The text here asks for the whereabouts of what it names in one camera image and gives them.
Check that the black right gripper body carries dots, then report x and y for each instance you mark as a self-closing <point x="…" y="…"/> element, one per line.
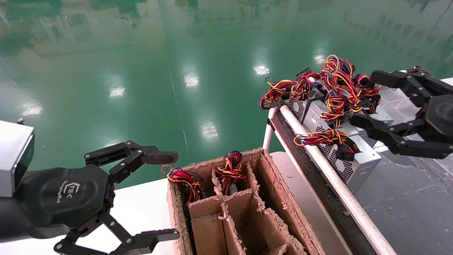
<point x="442" y="117"/>

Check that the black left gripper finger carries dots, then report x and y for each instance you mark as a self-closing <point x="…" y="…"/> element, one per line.
<point x="143" y="242"/>
<point x="157" y="157"/>

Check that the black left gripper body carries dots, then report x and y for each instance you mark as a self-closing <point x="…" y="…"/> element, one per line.
<point x="67" y="194"/>

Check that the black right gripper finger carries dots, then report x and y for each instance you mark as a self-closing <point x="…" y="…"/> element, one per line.
<point x="389" y="78"/>
<point x="375" y="130"/>

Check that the white tube cart frame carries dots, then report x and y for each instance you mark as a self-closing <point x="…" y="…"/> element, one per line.
<point x="318" y="156"/>

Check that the brown cardboard divider box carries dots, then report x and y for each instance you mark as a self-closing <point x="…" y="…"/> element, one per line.
<point x="272" y="198"/>

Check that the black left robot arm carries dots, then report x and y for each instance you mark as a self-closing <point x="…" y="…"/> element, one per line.
<point x="10" y="219"/>

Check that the dark tilted power supply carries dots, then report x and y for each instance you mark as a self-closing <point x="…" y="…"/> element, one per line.
<point x="299" y="108"/>

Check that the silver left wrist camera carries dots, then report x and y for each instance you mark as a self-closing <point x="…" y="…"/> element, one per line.
<point x="12" y="156"/>

